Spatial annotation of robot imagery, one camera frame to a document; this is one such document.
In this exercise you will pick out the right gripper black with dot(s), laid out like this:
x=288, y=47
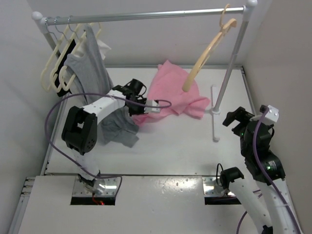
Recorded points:
x=240, y=114

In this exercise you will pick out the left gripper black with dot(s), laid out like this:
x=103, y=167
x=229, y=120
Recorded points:
x=141, y=111

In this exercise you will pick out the pink t shirt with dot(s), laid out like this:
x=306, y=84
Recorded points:
x=167, y=85

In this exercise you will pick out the beige plastic hanger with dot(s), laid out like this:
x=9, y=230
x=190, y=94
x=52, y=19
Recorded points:
x=224, y=29

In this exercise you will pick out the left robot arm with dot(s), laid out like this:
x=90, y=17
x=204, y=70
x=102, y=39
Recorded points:
x=80, y=130

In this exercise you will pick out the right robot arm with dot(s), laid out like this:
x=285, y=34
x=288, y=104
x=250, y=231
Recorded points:
x=276, y=215

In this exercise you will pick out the grey t shirt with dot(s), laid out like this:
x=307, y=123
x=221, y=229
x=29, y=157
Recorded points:
x=92, y=77

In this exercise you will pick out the white cloth on hanger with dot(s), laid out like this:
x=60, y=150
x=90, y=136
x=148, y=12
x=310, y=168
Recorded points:
x=103, y=48

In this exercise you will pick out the cream hanger with grey shirt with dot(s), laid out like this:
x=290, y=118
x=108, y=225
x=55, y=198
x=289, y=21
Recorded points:
x=64, y=75

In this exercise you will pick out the cream hanger far right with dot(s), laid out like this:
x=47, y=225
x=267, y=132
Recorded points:
x=97, y=28

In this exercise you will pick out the cream hanger middle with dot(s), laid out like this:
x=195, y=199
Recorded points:
x=55, y=71

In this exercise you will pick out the cream hanger outer left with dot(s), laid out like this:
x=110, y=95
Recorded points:
x=55, y=44

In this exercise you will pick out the white clothes rack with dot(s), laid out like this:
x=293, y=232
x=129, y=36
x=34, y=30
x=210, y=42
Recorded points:
x=217, y=94

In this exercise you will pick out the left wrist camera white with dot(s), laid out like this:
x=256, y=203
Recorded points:
x=151, y=106

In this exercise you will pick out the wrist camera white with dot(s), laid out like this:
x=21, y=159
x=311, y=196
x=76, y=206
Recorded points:
x=269, y=116
x=151, y=106

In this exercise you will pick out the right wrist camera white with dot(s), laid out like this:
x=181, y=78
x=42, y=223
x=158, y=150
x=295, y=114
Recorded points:
x=269, y=116

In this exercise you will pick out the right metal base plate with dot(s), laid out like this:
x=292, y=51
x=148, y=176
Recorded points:
x=212, y=189

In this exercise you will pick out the metal base plate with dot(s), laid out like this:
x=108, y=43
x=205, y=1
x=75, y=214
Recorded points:
x=212, y=189
x=107, y=187

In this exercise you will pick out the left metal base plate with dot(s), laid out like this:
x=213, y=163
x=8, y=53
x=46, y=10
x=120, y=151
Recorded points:
x=107, y=187

